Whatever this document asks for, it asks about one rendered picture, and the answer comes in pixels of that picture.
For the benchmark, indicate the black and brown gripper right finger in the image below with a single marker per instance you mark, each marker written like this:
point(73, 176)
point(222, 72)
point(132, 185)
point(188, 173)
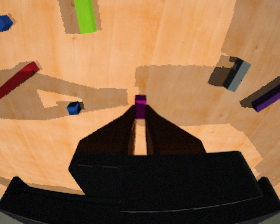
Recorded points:
point(167, 138)

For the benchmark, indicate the small magenta block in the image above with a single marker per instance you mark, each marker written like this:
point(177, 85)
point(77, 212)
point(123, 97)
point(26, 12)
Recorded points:
point(140, 103)

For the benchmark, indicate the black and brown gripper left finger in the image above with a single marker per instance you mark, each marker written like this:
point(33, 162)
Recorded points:
point(113, 137)

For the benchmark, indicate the grey rectangular block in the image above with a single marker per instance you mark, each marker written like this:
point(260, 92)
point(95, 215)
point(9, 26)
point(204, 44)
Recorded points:
point(236, 75)

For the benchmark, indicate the purple rod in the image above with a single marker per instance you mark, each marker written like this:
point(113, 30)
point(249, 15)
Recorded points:
point(267, 99)

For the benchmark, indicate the lime green rod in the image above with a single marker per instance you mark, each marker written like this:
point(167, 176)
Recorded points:
point(85, 15)

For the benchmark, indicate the red rod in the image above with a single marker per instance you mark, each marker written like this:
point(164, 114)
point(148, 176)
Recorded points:
point(18, 78)

